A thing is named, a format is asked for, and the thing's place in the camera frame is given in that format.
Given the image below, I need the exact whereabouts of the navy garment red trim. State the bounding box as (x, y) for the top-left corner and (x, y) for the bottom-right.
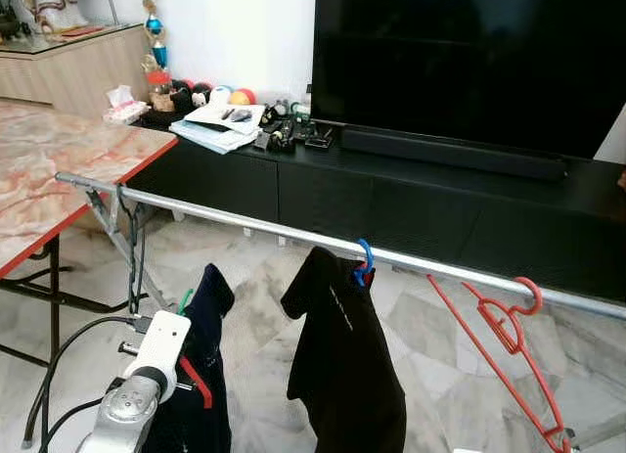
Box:
(147, 264), (236, 453)

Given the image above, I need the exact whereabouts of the green plastic hanger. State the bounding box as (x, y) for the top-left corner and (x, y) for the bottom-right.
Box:
(176, 287), (195, 317)

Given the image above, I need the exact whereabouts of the red plastic hanger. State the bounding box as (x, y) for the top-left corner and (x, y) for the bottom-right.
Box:
(425, 274), (573, 453)

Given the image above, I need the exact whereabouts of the blue plastic hanger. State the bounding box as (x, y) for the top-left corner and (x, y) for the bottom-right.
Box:
(352, 238), (375, 288)

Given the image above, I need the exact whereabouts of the black soundbar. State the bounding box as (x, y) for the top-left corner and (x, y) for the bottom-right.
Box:
(339, 125), (568, 183)

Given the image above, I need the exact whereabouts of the black tv console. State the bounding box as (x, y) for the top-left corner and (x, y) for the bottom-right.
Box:
(137, 106), (626, 307)

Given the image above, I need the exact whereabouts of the black flat television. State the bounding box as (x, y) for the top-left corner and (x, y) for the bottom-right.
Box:
(311, 0), (626, 160)

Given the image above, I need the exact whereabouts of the black printed t-shirt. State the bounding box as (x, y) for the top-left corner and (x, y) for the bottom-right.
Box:
(281, 246), (408, 453)

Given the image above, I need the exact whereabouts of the black electronics clutter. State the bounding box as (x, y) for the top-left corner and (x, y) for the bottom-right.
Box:
(256, 99), (335, 153)

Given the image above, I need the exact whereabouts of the metal clothes rack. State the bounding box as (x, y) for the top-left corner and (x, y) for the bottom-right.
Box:
(54, 171), (626, 453)

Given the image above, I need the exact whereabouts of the white paper stack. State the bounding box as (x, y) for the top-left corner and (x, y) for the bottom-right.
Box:
(169, 103), (267, 156)

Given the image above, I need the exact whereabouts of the red lid jar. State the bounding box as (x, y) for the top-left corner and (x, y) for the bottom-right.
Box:
(147, 69), (175, 112)

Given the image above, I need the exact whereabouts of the blue gold trophy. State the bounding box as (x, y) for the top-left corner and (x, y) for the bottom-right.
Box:
(135, 0), (169, 82)

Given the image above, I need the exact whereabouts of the pink tissue box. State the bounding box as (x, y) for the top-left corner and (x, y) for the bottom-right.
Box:
(103, 84), (151, 126)

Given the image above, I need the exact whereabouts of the marble top folding table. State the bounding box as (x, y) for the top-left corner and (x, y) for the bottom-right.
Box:
(0, 101), (179, 449)

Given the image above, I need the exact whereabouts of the light wooden cabinet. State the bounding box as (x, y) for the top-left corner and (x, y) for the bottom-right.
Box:
(0, 23), (157, 119)

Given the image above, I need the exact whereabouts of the white figurine statue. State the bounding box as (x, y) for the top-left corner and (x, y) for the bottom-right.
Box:
(15, 0), (89, 35)

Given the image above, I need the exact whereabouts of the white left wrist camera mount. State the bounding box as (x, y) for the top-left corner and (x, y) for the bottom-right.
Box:
(132, 311), (192, 385)

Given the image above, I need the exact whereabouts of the black wire hanger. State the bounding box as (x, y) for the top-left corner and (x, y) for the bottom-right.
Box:
(115, 184), (153, 317)

